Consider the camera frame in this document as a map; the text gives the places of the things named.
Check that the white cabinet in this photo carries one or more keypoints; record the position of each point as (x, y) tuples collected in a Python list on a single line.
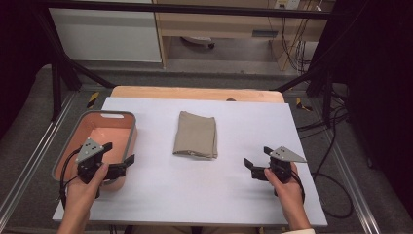
[(107, 34)]

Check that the white power strip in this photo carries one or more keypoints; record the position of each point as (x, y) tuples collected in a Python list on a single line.
[(287, 4)]

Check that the black metal frame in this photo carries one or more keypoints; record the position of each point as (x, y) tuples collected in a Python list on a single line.
[(181, 8)]

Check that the yellow black tape strip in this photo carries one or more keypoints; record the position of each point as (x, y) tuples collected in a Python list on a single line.
[(303, 104), (93, 99)]

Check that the black curtain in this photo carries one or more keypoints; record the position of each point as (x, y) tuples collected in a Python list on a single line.
[(380, 81), (19, 58)]

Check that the beige cloth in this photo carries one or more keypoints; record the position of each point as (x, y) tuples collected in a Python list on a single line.
[(195, 136)]

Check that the white board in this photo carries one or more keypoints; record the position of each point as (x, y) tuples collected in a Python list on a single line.
[(195, 182)]

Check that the pink basket with grey rim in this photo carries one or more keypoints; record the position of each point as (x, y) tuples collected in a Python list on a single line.
[(110, 133)]

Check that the aluminium rail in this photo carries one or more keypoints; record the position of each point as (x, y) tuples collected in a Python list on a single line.
[(35, 156), (354, 185)]

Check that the person's right hand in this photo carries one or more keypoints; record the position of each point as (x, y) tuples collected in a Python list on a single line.
[(289, 191)]

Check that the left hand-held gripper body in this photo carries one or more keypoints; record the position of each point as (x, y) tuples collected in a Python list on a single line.
[(87, 151)]

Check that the light wooden desk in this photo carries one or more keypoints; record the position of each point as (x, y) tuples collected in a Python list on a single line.
[(227, 26)]

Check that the wooden table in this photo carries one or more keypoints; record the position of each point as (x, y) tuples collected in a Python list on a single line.
[(195, 93)]

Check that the person's left hand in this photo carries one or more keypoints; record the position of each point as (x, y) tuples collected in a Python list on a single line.
[(81, 191)]

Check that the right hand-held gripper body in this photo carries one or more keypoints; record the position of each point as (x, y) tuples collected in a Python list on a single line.
[(282, 162)]

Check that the office chair base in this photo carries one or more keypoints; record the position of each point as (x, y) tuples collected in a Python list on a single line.
[(199, 40)]

